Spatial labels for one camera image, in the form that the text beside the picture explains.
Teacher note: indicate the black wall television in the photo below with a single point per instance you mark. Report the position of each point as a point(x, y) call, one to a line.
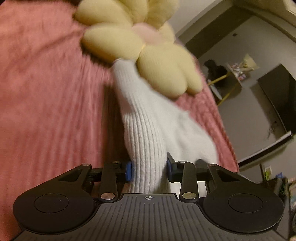
point(279, 87)

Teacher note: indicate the black bag under table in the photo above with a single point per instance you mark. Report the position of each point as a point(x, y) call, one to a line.
point(214, 71)

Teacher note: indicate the white knitted garment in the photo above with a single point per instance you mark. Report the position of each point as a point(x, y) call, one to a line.
point(154, 126)

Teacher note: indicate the yellow flower-shaped pillow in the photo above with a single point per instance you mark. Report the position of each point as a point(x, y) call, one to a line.
point(139, 31)

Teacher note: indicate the yellow-legged side table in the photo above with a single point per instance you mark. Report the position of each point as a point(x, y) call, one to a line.
point(227, 86)

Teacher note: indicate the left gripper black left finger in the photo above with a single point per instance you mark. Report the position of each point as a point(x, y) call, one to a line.
point(108, 181)

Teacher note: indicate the dark wooden door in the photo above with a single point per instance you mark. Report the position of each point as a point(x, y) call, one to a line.
point(217, 30)

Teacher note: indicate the pink ribbed bedspread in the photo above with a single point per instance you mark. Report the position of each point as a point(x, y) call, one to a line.
point(58, 106)

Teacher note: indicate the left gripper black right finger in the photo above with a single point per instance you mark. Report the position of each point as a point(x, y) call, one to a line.
point(187, 174)

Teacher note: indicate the wrapped flower bouquet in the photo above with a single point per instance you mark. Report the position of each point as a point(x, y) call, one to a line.
point(242, 70)

